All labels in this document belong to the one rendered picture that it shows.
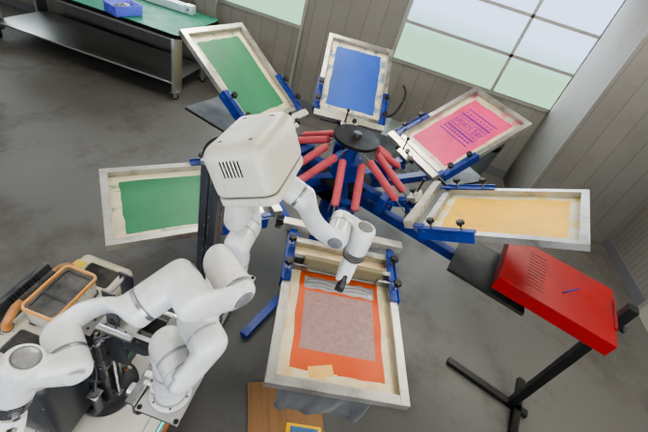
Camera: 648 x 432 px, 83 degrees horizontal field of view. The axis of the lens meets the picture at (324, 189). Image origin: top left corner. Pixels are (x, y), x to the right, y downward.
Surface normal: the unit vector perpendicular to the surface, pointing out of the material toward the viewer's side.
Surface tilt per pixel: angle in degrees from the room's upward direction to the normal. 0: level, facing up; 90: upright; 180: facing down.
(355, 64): 32
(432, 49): 90
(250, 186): 90
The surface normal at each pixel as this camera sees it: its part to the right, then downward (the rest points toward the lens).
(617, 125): -0.24, 0.55
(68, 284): 0.24, -0.76
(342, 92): 0.18, -0.33
